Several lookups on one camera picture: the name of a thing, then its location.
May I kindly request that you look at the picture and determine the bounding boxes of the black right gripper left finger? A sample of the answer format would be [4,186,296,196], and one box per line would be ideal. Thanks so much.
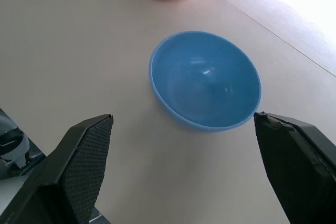
[0,114,114,224]

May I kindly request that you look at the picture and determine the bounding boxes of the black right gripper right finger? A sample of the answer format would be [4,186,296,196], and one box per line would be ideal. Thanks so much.
[253,111,336,224]

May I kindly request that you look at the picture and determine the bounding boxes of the silver robot body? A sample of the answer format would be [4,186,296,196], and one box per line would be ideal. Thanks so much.
[0,108,44,180]

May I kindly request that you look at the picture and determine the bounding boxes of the blue plastic bowl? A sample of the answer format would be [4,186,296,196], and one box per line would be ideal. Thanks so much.
[149,30,263,133]

